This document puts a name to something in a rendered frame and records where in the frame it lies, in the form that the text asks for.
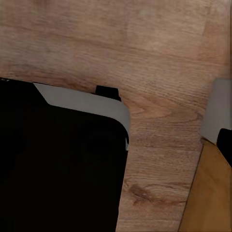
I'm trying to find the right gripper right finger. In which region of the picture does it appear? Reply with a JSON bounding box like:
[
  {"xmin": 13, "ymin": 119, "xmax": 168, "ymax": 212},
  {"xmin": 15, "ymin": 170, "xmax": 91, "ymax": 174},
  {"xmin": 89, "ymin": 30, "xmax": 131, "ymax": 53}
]
[{"xmin": 216, "ymin": 128, "xmax": 232, "ymax": 167}]

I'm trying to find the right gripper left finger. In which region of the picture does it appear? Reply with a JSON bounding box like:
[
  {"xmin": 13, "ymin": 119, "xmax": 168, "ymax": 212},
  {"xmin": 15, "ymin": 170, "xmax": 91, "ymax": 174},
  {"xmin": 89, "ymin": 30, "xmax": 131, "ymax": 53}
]
[{"xmin": 0, "ymin": 129, "xmax": 25, "ymax": 187}]

